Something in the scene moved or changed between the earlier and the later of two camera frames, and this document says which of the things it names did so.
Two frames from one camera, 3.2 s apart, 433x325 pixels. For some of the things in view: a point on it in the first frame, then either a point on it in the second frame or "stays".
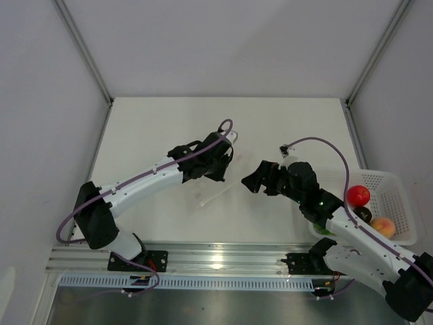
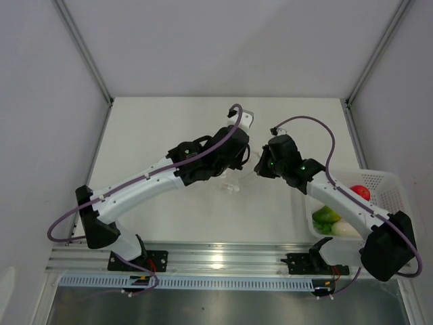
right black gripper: [266, 170] → [260, 169]
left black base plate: [157, 260] stays
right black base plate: [304, 264] stays
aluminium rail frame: [185, 259] stays
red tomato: [358, 195] stays
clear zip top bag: [201, 190] → [229, 189]
